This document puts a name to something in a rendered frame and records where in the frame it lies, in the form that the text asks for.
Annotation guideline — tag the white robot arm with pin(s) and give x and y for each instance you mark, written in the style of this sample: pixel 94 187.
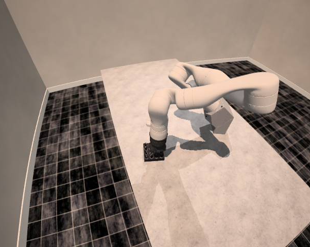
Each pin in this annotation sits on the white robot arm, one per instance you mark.
pixel 207 87

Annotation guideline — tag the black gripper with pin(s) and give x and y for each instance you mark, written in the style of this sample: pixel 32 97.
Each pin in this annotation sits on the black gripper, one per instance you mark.
pixel 157 139

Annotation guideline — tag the black knob box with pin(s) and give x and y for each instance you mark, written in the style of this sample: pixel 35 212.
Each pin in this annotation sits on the black knob box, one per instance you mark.
pixel 148 156

